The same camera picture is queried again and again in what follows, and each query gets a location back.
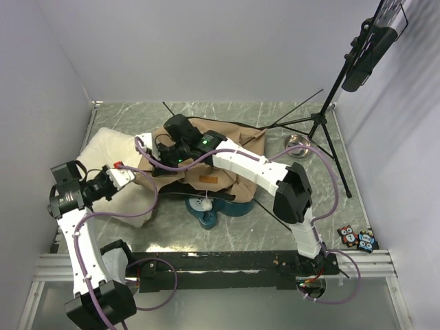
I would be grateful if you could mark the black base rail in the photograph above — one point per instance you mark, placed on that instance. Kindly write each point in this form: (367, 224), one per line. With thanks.
(279, 269)

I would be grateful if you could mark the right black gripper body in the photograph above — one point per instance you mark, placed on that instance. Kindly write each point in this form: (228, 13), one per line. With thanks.
(173, 155)

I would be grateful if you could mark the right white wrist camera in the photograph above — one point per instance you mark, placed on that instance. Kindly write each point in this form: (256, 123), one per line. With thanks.
(145, 144)

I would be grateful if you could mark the aluminium frame rail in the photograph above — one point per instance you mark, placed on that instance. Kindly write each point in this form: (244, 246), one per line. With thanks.
(58, 268)

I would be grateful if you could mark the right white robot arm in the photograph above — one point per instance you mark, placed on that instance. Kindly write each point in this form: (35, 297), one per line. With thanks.
(288, 185)

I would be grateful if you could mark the teal pet feeder stand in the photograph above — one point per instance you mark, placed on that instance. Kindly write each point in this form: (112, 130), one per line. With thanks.
(208, 220)

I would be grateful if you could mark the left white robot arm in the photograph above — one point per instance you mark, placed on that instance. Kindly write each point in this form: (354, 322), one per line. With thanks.
(101, 298)

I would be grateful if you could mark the black tripod stand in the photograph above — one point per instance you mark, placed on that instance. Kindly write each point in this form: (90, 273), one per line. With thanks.
(348, 60)

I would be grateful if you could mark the white pompom toy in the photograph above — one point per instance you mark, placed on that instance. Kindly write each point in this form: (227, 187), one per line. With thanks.
(206, 203)

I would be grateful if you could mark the tan fabric pet tent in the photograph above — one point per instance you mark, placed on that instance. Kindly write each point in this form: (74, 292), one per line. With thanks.
(159, 178)

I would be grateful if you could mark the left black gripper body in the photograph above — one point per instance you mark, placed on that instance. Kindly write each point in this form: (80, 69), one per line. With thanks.
(100, 185)

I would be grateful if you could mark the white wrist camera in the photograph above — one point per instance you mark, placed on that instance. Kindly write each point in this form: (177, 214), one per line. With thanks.
(145, 144)
(120, 176)

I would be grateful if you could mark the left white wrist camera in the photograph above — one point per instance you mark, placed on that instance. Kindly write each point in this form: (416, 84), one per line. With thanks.
(120, 176)

